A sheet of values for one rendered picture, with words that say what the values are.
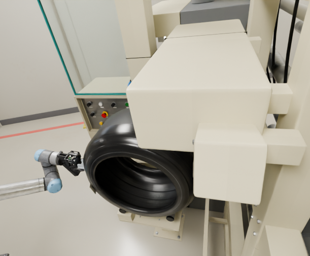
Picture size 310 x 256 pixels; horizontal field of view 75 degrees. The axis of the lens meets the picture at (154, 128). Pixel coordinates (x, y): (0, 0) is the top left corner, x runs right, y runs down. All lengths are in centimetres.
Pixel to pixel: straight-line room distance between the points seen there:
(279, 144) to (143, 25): 77
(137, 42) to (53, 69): 329
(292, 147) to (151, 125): 25
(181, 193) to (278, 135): 59
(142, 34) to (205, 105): 69
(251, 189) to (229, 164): 5
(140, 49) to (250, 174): 82
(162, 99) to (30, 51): 393
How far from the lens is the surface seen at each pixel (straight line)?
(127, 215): 129
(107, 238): 227
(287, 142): 41
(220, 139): 30
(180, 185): 89
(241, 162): 31
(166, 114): 38
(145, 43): 101
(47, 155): 130
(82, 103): 187
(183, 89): 35
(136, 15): 99
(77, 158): 123
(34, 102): 462
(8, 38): 430
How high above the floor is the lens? 193
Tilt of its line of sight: 35 degrees down
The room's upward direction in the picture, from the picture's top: 9 degrees counter-clockwise
